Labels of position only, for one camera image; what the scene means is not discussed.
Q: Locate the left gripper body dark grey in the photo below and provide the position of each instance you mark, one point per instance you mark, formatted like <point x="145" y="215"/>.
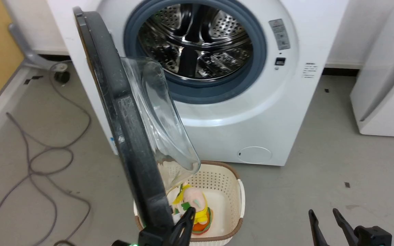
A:
<point x="152" y="238"/>

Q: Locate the yellow pink doll toy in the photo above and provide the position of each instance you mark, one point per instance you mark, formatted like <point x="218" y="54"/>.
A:
<point x="197" y="200"/>

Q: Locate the grey chair base leg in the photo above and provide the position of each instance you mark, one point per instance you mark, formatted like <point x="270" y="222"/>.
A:
<point x="26" y="51"/>

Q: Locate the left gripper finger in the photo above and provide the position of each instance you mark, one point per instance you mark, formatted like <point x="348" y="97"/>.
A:
<point x="185" y="227"/>

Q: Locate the black caster wheel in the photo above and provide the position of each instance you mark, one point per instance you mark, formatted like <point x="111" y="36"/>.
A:
<point x="62" y="77"/>

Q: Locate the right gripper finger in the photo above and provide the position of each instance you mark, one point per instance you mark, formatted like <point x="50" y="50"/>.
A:
<point x="344" y="225"/>
<point x="316" y="229"/>

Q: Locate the white front-load washing machine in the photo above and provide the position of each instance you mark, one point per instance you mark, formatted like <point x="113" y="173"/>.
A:
<point x="268" y="119"/>

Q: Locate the small black tape piece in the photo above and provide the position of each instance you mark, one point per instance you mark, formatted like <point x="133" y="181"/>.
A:
<point x="33" y="79"/>

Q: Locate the stainless steel washer drum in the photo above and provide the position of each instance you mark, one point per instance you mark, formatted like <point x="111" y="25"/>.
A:
<point x="197" y="41"/>

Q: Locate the cream perforated laundry basket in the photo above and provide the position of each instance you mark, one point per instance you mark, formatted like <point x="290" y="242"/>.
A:
<point x="219" y="177"/>

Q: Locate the black door latch socket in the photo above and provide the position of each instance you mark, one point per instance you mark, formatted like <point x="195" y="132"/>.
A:
<point x="280" y="61"/>

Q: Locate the grey rubber door gasket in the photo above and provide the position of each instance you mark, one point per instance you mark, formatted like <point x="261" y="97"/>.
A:
<point x="214" y="92"/>

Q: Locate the grey instruction label sticker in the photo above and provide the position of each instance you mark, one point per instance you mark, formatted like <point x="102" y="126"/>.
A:
<point x="279" y="34"/>

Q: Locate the black glass washing machine door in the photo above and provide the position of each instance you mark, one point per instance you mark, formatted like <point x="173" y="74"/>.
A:
<point x="121" y="112"/>

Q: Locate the white appliance cabinet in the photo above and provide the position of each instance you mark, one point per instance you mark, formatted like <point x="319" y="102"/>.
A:
<point x="388" y="102"/>

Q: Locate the right gripper body dark grey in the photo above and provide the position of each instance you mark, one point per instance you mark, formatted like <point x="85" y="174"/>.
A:
<point x="373" y="236"/>

